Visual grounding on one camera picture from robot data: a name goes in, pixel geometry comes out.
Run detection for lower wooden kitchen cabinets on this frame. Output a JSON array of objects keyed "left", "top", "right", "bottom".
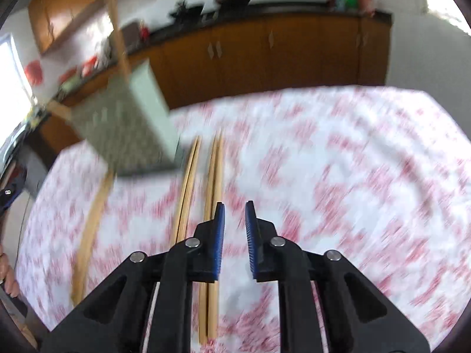
[{"left": 38, "top": 9, "right": 393, "bottom": 151}]

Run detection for person's left hand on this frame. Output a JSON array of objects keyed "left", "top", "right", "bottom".
[{"left": 0, "top": 253, "right": 20, "bottom": 298}]

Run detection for upper wooden kitchen cabinets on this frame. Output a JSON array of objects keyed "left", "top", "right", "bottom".
[{"left": 28, "top": 0, "right": 105, "bottom": 55}]

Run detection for bamboo chopstick pair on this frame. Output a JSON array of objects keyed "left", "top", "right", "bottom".
[
  {"left": 170, "top": 138, "right": 199, "bottom": 246},
  {"left": 177, "top": 136, "right": 201, "bottom": 242}
]

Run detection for red floral tablecloth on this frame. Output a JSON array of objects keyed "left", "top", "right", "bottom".
[{"left": 16, "top": 87, "right": 470, "bottom": 352}]

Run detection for green chopstick holder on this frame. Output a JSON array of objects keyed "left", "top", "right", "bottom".
[{"left": 71, "top": 59, "right": 184, "bottom": 176}]

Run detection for red hanging bag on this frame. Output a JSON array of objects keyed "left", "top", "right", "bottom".
[{"left": 24, "top": 59, "right": 43, "bottom": 87}]

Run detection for wooden kitchen cabinets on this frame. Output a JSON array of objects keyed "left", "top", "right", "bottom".
[
  {"left": 28, "top": 0, "right": 105, "bottom": 55},
  {"left": 38, "top": 9, "right": 393, "bottom": 151}
]

